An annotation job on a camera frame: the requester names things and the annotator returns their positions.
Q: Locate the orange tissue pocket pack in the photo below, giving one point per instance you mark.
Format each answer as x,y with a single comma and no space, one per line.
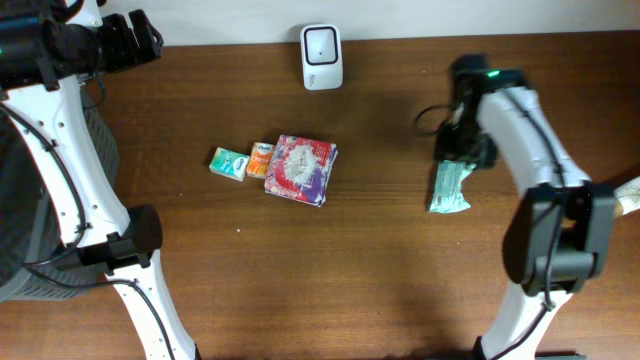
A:
260,159

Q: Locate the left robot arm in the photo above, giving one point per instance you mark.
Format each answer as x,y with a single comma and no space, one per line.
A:
49,50

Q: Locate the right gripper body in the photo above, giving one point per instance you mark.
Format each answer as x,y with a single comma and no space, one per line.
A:
456,145

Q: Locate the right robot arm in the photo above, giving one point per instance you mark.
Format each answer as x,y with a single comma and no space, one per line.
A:
559,236

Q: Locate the mint green wipes packet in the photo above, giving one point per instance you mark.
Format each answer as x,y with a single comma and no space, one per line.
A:
448,196

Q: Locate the white barcode scanner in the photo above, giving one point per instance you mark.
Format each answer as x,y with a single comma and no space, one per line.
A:
321,56

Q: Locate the teal tissue pocket pack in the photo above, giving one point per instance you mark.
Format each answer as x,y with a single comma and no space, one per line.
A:
229,164

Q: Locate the red purple tissue pack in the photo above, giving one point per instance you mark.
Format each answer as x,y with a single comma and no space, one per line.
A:
300,169

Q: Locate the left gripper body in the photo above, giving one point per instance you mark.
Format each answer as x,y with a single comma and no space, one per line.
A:
116,48

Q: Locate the cream tube gold cap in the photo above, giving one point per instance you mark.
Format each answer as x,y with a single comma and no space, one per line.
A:
626,193

